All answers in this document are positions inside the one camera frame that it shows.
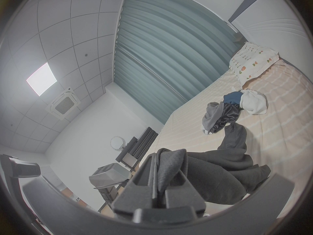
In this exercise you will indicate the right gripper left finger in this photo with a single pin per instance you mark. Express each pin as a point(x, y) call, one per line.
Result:
point(137, 192)

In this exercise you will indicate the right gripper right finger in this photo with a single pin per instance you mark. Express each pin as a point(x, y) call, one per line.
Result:
point(184, 194)

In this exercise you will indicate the black T-shirt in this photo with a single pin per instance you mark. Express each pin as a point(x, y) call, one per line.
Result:
point(215, 170)

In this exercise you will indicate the pile of clothes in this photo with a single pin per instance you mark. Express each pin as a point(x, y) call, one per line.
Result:
point(220, 116)

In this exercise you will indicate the bed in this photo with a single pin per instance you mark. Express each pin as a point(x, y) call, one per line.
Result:
point(269, 143)

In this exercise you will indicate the black chest of drawers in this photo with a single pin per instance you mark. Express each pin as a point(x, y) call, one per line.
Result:
point(144, 141)

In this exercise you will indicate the round white table mirror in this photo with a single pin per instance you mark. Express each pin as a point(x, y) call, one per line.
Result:
point(117, 143)

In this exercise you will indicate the ceiling air conditioner vent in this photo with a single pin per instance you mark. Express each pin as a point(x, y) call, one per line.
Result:
point(63, 104)

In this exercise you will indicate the square ceiling light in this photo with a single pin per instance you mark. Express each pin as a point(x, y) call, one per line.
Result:
point(41, 79)

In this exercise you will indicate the blue-green curtain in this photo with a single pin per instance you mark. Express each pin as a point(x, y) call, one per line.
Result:
point(166, 45)

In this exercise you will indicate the white printed pillow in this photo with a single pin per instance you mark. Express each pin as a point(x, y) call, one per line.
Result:
point(251, 60)

